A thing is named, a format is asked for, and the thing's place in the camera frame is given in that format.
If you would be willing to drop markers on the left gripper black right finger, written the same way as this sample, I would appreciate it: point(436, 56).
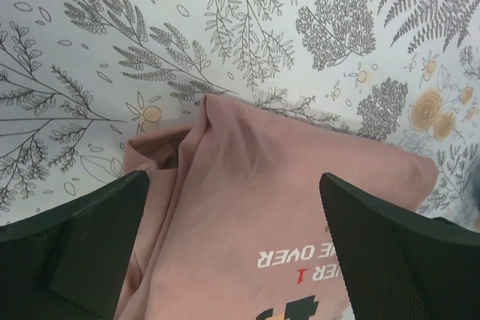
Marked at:
point(397, 264)

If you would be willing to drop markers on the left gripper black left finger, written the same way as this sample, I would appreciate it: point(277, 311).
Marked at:
point(70, 262)

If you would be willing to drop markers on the pink printed t shirt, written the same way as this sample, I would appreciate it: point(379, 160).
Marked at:
point(234, 227)

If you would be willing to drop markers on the floral patterned table mat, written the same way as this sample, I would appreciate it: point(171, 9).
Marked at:
point(81, 77)

